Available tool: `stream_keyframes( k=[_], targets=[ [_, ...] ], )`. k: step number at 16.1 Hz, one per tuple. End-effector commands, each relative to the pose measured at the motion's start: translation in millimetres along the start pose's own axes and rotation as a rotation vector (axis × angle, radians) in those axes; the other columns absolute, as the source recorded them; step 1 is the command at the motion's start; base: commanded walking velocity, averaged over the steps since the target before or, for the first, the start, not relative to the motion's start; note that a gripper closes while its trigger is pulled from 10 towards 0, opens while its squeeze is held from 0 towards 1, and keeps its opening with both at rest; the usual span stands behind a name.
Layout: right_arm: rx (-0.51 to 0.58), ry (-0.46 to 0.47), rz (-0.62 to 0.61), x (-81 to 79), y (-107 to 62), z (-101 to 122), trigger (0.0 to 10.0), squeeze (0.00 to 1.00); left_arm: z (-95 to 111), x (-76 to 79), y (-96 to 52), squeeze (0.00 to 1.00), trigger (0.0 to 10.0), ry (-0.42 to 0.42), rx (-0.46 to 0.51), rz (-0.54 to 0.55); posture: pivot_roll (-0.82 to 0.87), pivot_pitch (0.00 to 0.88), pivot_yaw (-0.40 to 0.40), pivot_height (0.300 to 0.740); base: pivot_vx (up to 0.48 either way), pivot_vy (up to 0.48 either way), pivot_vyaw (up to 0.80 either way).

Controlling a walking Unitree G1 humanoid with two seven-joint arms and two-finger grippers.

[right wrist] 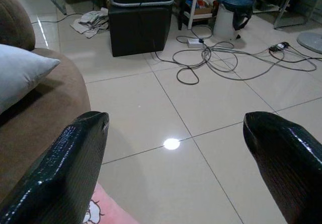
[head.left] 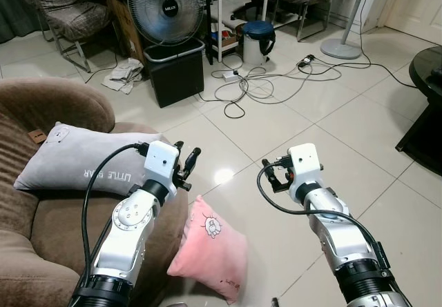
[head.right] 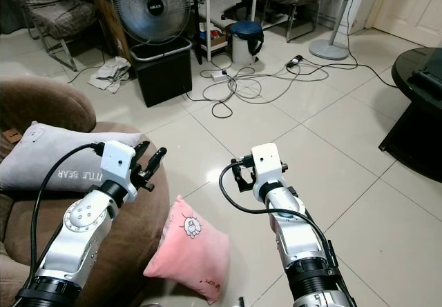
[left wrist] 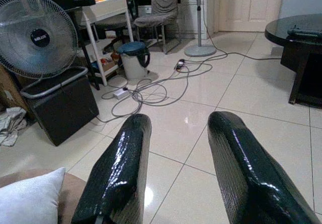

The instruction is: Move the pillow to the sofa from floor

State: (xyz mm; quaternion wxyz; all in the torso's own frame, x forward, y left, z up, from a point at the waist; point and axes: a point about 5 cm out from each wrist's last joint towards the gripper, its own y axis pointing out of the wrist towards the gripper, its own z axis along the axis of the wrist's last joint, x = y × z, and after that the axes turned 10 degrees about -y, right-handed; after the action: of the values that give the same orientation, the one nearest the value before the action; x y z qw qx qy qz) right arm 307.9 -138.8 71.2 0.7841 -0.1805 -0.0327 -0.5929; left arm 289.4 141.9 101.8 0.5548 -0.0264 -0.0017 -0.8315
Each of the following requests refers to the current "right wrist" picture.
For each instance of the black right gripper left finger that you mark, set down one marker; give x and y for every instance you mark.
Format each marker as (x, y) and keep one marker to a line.
(68, 168)

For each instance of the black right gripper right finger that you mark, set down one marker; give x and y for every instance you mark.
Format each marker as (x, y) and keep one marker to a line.
(289, 163)

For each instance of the pink cartoon print pillow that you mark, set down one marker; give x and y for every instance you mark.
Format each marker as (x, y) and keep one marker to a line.
(105, 209)

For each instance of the brown fabric sofa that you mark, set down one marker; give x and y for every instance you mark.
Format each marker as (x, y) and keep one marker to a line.
(37, 103)

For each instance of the grey pillow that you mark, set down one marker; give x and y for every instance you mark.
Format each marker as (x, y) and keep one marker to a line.
(20, 73)

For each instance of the black power adapter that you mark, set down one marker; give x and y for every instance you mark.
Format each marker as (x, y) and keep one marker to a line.
(279, 46)

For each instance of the round grey fan base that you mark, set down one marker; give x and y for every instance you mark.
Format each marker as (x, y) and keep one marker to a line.
(310, 40)

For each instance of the crumpled white cloth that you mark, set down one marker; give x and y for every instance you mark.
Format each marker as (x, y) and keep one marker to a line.
(88, 22)

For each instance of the white power strip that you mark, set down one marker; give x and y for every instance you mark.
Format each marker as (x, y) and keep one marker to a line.
(195, 42)

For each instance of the black leather ottoman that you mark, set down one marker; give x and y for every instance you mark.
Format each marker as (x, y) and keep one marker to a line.
(138, 30)

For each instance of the glass table with chrome legs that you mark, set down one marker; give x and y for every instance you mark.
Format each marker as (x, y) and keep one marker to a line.
(289, 5)

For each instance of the white metal shelf rack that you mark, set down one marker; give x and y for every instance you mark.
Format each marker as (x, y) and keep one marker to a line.
(198, 2)

